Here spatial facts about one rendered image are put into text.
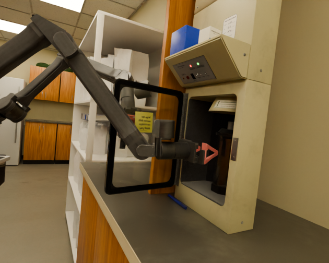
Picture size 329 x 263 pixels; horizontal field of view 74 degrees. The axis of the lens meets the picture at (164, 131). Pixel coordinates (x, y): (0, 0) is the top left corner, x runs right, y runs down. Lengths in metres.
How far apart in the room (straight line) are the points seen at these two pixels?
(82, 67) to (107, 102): 0.12
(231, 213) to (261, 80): 0.41
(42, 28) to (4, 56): 0.13
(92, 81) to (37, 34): 0.19
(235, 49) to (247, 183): 0.40
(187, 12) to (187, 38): 0.27
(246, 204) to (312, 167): 0.38
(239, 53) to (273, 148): 0.58
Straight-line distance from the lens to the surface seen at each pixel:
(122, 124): 0.66
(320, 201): 1.06
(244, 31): 0.76
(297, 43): 1.18
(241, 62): 0.68
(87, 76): 0.69
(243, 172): 0.72
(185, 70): 0.83
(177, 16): 1.04
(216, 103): 0.80
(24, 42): 0.76
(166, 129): 0.67
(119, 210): 0.82
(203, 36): 0.77
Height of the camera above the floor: 1.27
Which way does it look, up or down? 3 degrees down
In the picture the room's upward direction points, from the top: 6 degrees clockwise
